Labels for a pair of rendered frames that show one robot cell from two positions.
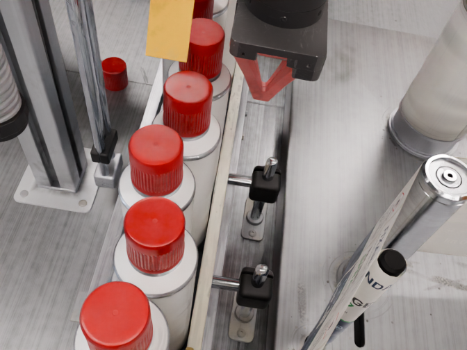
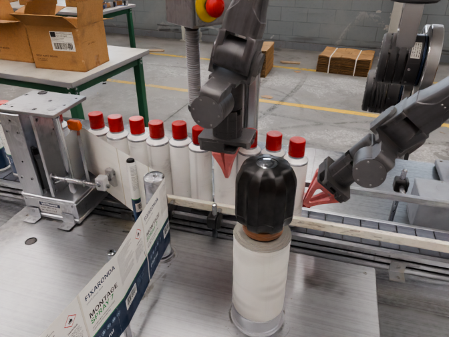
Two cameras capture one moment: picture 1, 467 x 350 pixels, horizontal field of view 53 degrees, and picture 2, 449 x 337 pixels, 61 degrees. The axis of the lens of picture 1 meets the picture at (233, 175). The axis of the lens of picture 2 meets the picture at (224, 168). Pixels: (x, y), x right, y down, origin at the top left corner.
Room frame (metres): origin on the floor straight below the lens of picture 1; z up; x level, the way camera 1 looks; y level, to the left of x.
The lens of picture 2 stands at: (0.51, -0.65, 1.43)
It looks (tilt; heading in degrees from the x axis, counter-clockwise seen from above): 31 degrees down; 109
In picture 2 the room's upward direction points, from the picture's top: straight up
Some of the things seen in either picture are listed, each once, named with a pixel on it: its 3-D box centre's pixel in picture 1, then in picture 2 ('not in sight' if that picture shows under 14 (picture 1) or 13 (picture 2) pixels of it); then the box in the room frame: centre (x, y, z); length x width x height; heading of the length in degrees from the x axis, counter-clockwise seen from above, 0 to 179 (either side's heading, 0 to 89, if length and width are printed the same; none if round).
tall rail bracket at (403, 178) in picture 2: not in sight; (397, 204); (0.66, 0.14, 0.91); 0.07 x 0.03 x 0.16; 93
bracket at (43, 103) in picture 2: not in sight; (43, 102); (-0.08, -0.06, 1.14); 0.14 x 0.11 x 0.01; 3
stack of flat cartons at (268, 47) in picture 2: not in sight; (245, 57); (-0.80, 4.09, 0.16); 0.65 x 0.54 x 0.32; 2
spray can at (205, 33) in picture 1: (195, 122); (225, 172); (0.28, 0.04, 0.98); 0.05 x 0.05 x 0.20
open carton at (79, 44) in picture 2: not in sight; (69, 32); (-1.12, 1.29, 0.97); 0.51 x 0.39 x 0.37; 93
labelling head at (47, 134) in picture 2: not in sight; (58, 156); (-0.08, -0.06, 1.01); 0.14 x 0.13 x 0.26; 3
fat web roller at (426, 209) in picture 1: (395, 238); (158, 217); (0.21, -0.14, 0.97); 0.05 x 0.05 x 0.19
